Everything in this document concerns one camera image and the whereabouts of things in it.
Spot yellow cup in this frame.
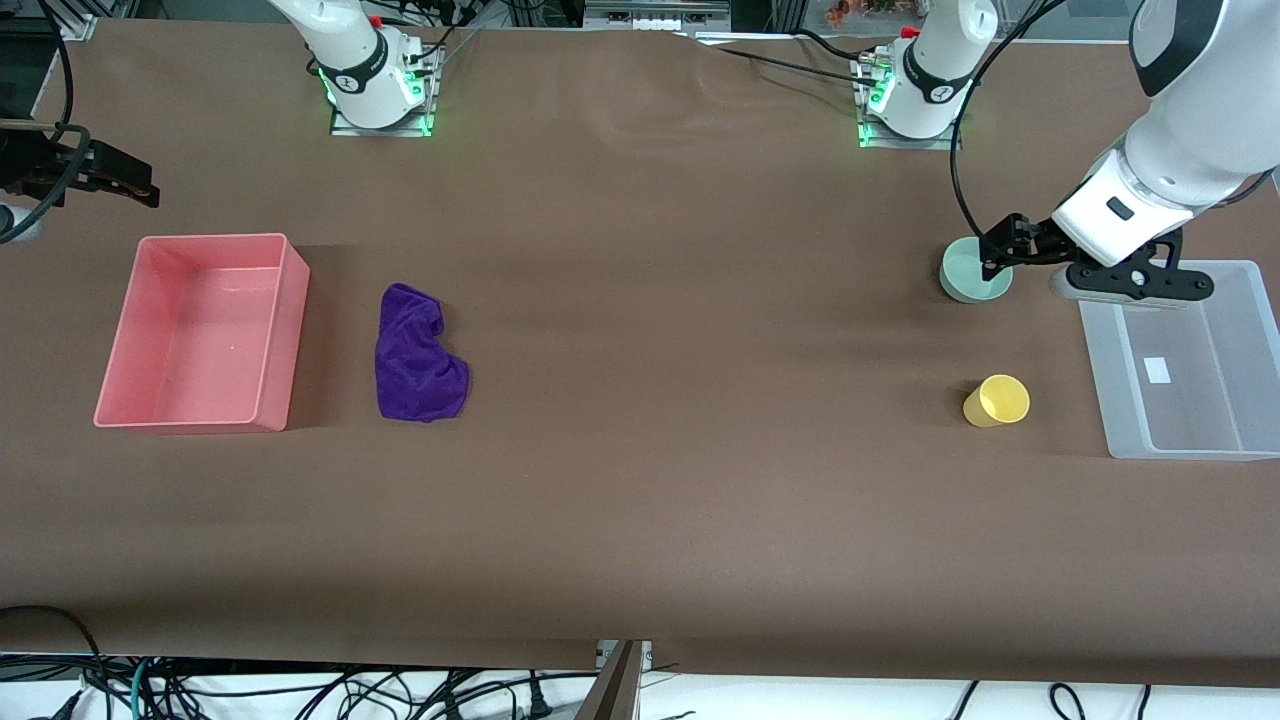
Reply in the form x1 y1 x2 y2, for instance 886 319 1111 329
962 374 1031 429

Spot purple cloth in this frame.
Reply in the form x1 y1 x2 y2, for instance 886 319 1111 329
375 283 471 423

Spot pink plastic bin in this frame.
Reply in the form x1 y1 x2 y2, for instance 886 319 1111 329
93 233 311 433

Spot clear plastic bin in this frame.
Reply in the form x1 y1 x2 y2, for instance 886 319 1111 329
1078 260 1280 462

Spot orange background objects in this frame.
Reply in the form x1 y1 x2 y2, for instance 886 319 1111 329
825 0 906 26

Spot brown table cover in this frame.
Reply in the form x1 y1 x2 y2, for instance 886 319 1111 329
0 18 1280 689

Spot white background device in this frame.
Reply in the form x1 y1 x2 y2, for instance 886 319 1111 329
583 0 733 31

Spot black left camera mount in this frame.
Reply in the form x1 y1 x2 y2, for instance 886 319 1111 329
1066 228 1217 309

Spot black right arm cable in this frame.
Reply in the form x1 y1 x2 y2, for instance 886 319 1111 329
0 0 93 246

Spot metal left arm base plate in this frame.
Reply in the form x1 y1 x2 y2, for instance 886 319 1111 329
855 55 963 151

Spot black cable on table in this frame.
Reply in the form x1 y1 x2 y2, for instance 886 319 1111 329
795 28 886 63
700 45 881 89

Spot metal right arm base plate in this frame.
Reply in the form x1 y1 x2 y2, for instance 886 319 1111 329
330 45 438 138

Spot thick black floor cable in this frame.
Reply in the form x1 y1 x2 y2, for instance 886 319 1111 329
0 604 113 720

